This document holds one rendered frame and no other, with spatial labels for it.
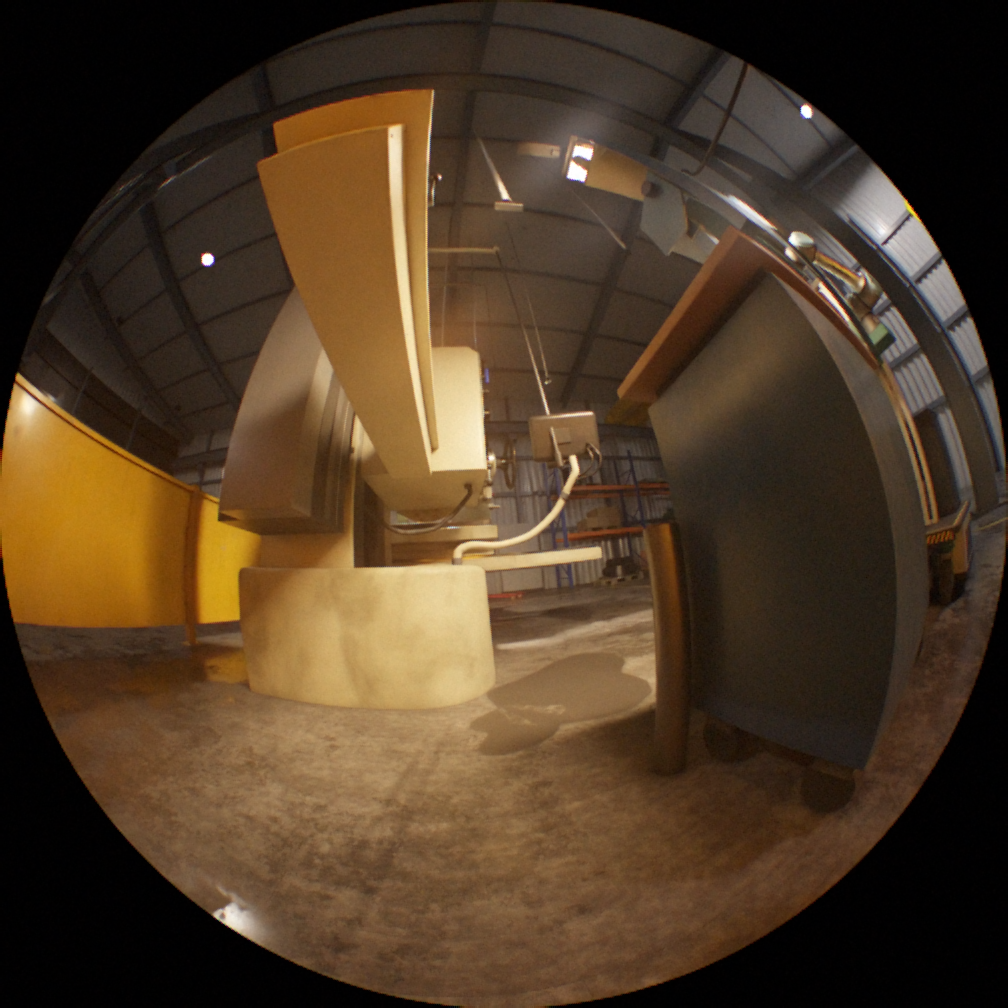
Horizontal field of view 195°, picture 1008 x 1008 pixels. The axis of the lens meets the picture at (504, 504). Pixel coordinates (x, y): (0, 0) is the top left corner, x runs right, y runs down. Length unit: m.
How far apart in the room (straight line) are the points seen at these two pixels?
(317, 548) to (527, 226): 8.11
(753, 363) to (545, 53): 8.35
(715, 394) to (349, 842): 1.09
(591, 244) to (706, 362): 8.47
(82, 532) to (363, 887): 2.15
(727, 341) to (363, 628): 1.38
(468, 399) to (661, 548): 1.33
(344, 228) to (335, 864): 1.06
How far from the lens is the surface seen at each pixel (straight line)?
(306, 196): 0.57
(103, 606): 2.42
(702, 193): 0.68
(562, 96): 4.89
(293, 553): 1.50
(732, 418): 0.57
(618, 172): 1.27
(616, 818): 0.71
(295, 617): 1.38
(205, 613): 2.99
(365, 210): 0.55
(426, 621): 1.20
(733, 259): 0.57
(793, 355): 0.51
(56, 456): 2.31
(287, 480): 0.95
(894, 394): 2.00
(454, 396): 1.69
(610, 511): 9.46
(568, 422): 1.48
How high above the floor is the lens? 0.53
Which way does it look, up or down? 14 degrees up
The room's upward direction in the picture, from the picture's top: 6 degrees counter-clockwise
